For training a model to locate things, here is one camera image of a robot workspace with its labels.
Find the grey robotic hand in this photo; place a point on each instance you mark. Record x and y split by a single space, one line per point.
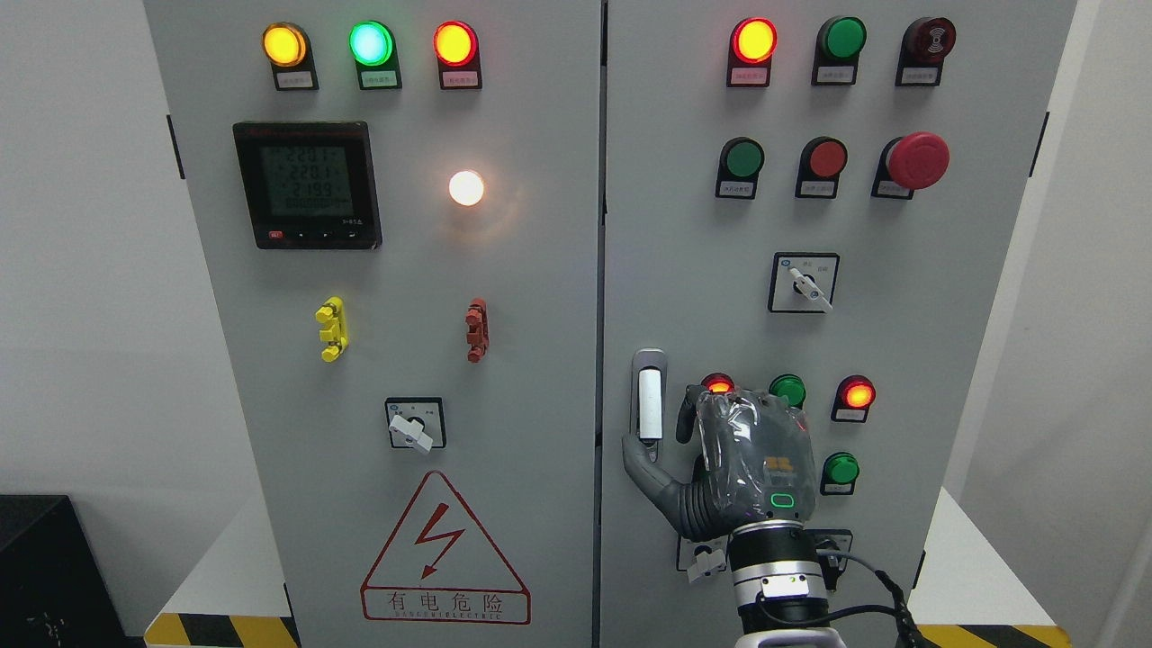
758 465

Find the silver door handle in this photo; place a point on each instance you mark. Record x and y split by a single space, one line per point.
648 386

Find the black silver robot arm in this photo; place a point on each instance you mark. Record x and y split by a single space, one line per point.
779 587

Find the green light lower middle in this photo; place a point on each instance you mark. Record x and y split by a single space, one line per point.
790 388

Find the red lit light lower left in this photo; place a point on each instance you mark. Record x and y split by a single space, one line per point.
718 383

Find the green push button lower right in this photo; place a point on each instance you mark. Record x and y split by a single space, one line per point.
839 474

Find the green push button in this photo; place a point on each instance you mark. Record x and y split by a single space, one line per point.
738 169
839 474

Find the red lit light lower right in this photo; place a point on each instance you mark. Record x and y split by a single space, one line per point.
852 400

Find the white platform with hazard stripes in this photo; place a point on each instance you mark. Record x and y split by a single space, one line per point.
966 595

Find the green push button upper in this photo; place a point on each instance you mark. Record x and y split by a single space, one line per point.
738 169

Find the red push button upper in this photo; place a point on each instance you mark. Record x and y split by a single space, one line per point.
819 169

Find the red terminal clip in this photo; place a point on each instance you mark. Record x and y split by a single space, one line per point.
477 330

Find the red electrical warning sticker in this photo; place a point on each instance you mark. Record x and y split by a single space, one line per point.
440 565

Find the red emergency stop button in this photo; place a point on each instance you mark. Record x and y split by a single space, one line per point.
910 163

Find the grey electrical cabinet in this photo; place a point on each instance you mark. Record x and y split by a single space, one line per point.
597 130

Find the white lit indicator light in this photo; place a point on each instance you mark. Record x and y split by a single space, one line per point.
466 187

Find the red lit light top right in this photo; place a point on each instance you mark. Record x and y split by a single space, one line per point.
751 47

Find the green light top right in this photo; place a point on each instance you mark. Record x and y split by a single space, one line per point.
837 51

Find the yellow terminal clip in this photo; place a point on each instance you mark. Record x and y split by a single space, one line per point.
333 331

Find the dark red buzzer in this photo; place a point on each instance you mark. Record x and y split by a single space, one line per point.
924 47

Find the red lit indicator light left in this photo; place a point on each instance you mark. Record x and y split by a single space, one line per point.
459 65

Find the black digital power meter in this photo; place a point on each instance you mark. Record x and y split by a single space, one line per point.
309 184

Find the green lit indicator light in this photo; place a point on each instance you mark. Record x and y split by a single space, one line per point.
373 48

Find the yellow indicator light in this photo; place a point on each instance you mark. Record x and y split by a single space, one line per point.
288 48

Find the black box lower left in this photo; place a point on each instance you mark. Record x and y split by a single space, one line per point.
52 593

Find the white lower selector switch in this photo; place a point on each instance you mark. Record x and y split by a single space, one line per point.
702 560

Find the black key selector switch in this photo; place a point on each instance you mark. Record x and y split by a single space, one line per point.
832 567

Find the upper right selector switch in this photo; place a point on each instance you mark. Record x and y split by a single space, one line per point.
803 282

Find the left door selector switch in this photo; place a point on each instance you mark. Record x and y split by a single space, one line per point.
416 423

